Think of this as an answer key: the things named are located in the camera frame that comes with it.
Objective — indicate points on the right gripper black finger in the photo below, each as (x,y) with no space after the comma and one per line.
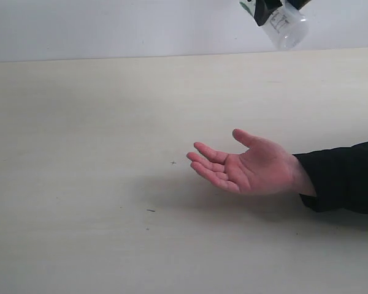
(264,9)
(298,4)

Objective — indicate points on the white bottle with green label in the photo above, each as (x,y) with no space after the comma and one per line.
(285,28)

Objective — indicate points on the person's open right hand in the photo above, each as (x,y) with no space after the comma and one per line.
(264,169)

